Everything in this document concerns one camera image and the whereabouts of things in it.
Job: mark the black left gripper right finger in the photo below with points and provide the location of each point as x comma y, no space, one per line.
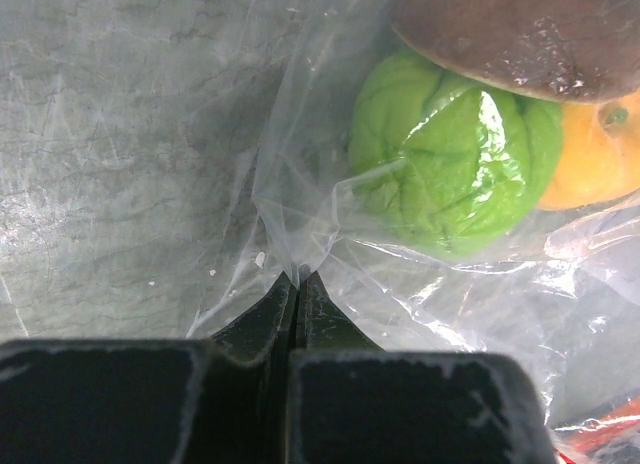
351,401

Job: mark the green fake fruit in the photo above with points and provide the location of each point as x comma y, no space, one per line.
448,164

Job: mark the brown fake food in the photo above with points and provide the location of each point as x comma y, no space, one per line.
582,51

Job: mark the orange fake fruit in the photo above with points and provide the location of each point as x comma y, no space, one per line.
600,156

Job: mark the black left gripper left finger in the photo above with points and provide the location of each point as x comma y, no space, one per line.
211,400

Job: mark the clear bag with red zipper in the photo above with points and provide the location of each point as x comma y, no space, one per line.
559,293

